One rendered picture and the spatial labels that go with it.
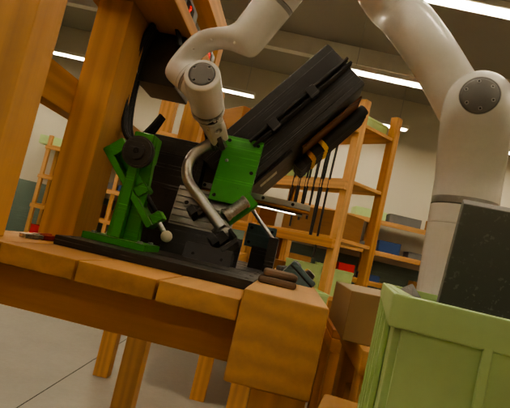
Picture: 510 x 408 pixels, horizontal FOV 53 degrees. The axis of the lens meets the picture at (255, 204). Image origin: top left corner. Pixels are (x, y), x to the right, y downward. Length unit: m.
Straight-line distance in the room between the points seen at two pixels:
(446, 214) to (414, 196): 9.94
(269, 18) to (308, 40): 7.87
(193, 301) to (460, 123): 0.55
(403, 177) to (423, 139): 0.89
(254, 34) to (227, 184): 0.46
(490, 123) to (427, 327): 0.70
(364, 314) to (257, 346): 0.19
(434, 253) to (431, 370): 0.70
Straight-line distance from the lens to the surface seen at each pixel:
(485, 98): 0.96
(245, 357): 0.85
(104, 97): 1.37
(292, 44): 9.06
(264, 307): 0.84
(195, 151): 1.46
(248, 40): 1.22
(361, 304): 0.90
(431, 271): 0.99
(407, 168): 10.96
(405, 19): 1.12
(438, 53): 1.09
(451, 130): 0.98
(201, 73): 1.20
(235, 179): 1.49
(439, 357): 0.30
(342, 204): 4.06
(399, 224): 10.18
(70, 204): 1.34
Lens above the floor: 0.97
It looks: 5 degrees up
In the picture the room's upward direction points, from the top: 13 degrees clockwise
